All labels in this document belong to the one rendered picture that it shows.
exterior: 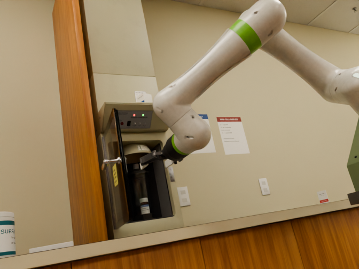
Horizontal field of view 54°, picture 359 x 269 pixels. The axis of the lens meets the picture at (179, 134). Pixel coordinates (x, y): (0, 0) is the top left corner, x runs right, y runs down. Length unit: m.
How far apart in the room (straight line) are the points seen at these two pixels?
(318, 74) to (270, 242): 0.67
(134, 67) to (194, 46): 0.95
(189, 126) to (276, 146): 1.61
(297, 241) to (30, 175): 1.29
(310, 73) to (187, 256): 0.81
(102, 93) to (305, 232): 1.08
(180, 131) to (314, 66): 0.58
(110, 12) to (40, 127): 0.71
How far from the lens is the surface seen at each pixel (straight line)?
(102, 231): 1.36
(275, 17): 1.18
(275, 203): 2.50
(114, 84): 1.69
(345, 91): 1.31
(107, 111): 1.51
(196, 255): 1.30
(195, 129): 1.11
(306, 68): 1.41
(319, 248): 1.67
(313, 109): 3.13
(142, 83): 1.74
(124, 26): 1.90
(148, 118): 1.59
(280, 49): 1.37
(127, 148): 1.62
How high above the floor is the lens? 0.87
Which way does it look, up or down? 18 degrees up
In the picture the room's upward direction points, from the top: 12 degrees counter-clockwise
